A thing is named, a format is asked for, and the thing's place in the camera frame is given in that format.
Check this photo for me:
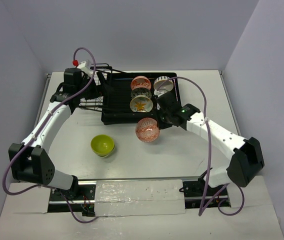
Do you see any white bowl pink rim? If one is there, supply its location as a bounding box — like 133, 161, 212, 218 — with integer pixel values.
153, 76, 174, 92

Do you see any orange blue geometric bowl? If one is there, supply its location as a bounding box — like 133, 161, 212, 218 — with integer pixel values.
135, 117, 160, 143

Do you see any leaf pattern white bowl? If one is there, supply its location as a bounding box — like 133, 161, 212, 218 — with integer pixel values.
129, 95, 154, 113

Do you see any black leaf pattern bowl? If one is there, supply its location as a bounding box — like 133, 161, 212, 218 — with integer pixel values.
130, 87, 152, 99

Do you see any orange floral bowl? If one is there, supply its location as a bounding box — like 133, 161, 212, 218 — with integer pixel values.
130, 76, 152, 90

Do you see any green bowl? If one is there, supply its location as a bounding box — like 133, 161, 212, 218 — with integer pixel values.
90, 134, 115, 157

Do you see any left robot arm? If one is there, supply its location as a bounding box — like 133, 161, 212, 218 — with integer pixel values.
8, 68, 106, 200

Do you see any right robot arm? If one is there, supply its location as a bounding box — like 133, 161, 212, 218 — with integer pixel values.
154, 90, 265, 196

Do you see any black dish rack tray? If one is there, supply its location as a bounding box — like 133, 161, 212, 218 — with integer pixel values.
101, 72, 177, 125

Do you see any white taped sheet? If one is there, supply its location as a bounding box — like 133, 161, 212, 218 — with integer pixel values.
94, 179, 186, 217

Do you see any black wire plate rack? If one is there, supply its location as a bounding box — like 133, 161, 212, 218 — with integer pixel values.
79, 63, 114, 112

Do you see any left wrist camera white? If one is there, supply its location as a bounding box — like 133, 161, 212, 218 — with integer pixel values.
72, 59, 92, 72

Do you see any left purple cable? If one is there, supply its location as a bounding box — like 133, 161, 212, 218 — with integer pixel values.
1, 47, 100, 223

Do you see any purple cable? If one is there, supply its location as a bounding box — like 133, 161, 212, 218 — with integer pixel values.
1, 47, 100, 223
156, 76, 245, 217

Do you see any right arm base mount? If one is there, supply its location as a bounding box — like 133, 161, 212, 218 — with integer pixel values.
179, 180, 231, 209

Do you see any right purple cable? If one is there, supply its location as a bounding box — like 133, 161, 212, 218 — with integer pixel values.
156, 76, 245, 217

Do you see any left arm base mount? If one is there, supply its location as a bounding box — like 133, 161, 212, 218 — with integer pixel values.
47, 181, 97, 217

